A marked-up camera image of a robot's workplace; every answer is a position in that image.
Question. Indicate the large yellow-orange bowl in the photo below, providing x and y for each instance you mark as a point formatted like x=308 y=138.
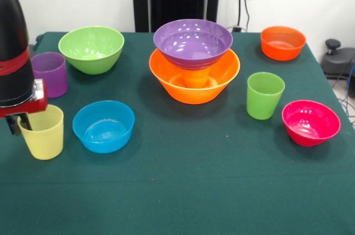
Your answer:
x=194 y=95

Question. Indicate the blue bowl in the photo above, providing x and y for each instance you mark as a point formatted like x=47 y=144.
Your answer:
x=102 y=132

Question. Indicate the purple bowl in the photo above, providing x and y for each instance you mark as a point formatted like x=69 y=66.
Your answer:
x=191 y=43

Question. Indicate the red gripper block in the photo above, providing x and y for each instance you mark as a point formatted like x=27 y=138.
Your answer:
x=33 y=104

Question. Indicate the green bowl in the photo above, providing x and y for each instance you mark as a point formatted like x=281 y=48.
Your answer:
x=91 y=52

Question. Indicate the yellow cup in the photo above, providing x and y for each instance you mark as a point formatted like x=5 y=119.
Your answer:
x=44 y=140

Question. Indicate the pink bowl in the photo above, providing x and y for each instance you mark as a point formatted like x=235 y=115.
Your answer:
x=310 y=127

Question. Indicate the dark green tablecloth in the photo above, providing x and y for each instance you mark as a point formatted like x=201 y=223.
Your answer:
x=177 y=204

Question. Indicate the green cup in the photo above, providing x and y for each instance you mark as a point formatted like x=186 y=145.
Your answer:
x=263 y=102

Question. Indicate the orange cup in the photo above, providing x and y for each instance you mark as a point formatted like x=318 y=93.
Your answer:
x=195 y=78

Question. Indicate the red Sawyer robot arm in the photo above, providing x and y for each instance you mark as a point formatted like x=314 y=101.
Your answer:
x=12 y=52

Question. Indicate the red-orange bowl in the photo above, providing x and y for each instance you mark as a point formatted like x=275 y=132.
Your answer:
x=283 y=50

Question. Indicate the dark grey stand base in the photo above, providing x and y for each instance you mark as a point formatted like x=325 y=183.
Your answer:
x=338 y=63

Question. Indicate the purple cup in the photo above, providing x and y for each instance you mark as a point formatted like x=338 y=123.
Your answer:
x=54 y=79

